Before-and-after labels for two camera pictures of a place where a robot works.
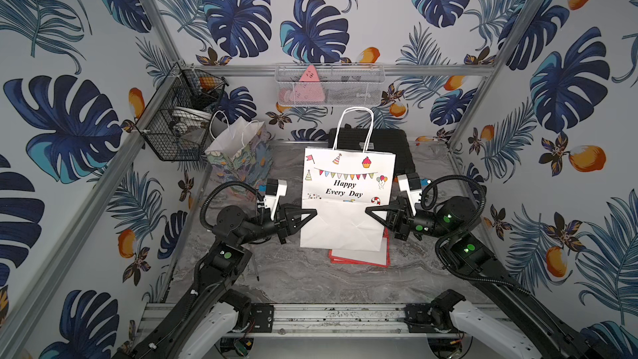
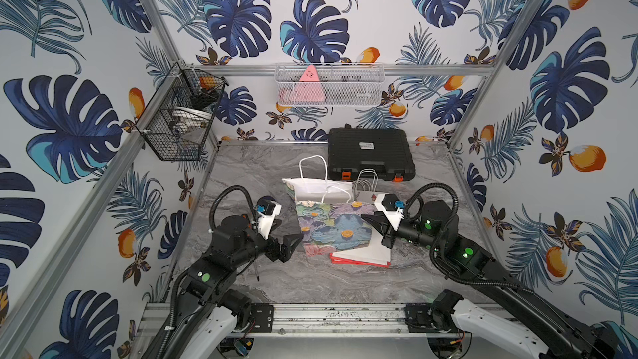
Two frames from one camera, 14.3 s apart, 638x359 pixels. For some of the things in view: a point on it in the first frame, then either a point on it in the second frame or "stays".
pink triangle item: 309,89 stays
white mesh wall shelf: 330,85 stays
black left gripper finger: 293,218 -> 290,243
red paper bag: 365,258 stays
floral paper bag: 243,153 -> 327,219
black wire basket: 176,124 stays
